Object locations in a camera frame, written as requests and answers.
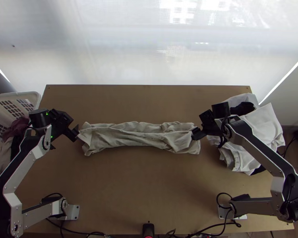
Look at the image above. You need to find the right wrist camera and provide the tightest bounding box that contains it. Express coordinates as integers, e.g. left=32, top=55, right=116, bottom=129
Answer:
left=199, top=109, right=214, bottom=123

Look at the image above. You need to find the white t-shirt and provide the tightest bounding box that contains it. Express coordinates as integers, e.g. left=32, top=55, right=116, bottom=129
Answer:
left=78, top=120, right=202, bottom=157

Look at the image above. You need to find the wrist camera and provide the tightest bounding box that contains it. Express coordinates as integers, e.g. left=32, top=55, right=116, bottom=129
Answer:
left=56, top=110, right=74, bottom=125
left=199, top=109, right=214, bottom=123

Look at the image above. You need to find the heap of clothes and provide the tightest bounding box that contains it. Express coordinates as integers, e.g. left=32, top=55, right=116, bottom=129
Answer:
left=0, top=117, right=30, bottom=180
left=207, top=93, right=286, bottom=177

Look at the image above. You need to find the black cable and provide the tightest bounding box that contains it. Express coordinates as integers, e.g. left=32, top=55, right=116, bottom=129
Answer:
left=41, top=193, right=65, bottom=206
left=216, top=193, right=242, bottom=227
left=217, top=118, right=233, bottom=150
left=285, top=130, right=298, bottom=159

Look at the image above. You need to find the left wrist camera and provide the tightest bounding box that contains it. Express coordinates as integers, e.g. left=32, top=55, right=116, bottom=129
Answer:
left=56, top=110, right=74, bottom=125

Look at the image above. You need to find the white laundry basket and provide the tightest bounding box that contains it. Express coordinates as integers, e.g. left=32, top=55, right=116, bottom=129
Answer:
left=0, top=91, right=42, bottom=174

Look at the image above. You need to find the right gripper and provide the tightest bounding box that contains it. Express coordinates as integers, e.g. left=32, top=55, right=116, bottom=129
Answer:
left=192, top=120, right=218, bottom=141

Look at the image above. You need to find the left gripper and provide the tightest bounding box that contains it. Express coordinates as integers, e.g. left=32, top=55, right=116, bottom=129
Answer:
left=50, top=116, right=80, bottom=143

